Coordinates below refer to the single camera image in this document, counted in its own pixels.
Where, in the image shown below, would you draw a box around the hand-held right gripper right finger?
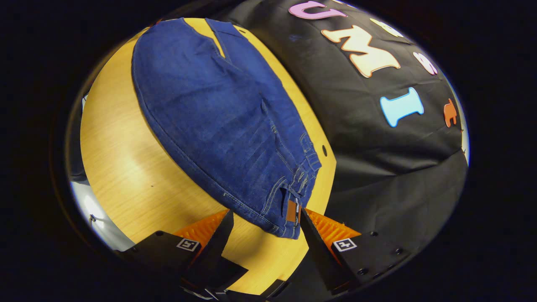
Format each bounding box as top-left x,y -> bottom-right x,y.
299,208 -> 411,293

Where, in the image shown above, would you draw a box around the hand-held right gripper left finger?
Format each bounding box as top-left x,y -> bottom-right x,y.
115,209 -> 235,291

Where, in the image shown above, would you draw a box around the blue denim jeans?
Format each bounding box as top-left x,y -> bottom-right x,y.
131,18 -> 322,240

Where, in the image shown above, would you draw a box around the black backdrop cloth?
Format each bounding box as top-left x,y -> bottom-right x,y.
218,0 -> 469,269

